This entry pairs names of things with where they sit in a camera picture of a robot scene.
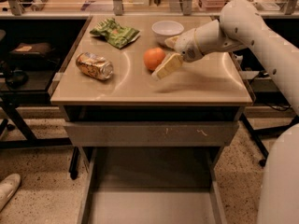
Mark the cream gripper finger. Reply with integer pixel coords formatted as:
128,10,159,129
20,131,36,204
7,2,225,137
164,35,178,49
151,53,183,80

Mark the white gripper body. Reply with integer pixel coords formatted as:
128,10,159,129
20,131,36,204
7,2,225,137
175,28,204,63

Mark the orange fruit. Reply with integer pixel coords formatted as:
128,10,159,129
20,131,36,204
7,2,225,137
143,48,166,71

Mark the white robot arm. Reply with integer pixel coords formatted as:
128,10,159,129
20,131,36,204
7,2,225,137
152,0,299,224

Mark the grey drawer cabinet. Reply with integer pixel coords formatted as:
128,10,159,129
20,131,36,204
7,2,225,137
50,15,256,224

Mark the open lower drawer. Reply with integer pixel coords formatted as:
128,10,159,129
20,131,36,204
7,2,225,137
77,147,228,224

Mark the white ceramic bowl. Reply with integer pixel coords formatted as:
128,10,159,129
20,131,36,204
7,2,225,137
151,21,184,46

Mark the green chip bag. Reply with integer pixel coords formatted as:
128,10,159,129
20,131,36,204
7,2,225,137
90,18,140,49

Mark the crushed gold soda can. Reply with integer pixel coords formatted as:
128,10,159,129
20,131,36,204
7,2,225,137
76,52,114,81

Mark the dark bag on shelf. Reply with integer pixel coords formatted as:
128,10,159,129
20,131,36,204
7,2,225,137
9,42,55,59

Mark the white shoe left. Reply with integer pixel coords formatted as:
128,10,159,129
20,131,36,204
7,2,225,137
0,174,21,212

